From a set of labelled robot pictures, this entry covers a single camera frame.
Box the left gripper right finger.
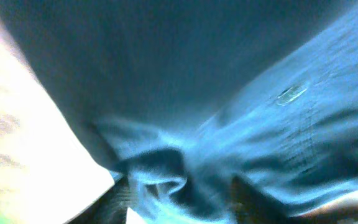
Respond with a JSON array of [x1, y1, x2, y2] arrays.
[[231, 176, 358, 224]]

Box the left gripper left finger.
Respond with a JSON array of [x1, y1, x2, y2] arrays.
[[67, 177, 132, 224]]

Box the navy blue denim shorts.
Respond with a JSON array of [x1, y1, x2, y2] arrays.
[[0, 1, 358, 223]]

